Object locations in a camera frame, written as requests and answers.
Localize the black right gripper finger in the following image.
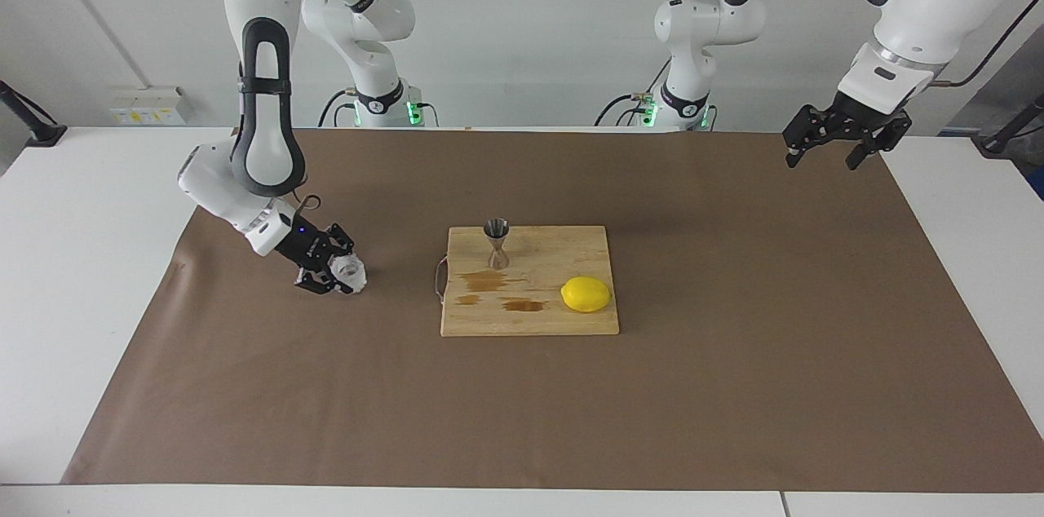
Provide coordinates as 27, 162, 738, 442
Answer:
293, 269, 344, 296
321, 221, 357, 258

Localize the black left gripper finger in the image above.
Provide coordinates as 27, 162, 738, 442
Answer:
845, 116, 914, 172
782, 104, 845, 169

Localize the clear textured glass cup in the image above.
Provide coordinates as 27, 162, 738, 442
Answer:
330, 254, 368, 295

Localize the steel double jigger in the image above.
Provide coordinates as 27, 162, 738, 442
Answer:
483, 218, 511, 271

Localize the grey partition panel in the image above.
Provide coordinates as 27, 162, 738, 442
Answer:
946, 24, 1044, 135

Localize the brown paper table mat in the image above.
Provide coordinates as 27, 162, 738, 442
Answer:
61, 126, 1044, 493

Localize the wooden cutting board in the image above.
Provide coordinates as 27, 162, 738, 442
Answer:
434, 225, 621, 337

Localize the yellow lemon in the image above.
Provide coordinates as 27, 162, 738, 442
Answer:
560, 276, 613, 313

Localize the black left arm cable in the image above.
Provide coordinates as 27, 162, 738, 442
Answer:
754, 0, 1044, 88

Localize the black camera stand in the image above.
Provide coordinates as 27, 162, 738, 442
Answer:
975, 93, 1044, 159
0, 81, 68, 148

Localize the black base power cable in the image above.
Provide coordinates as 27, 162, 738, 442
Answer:
316, 89, 360, 128
594, 60, 674, 128

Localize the white wall socket strip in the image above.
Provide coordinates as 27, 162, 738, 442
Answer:
110, 86, 187, 126

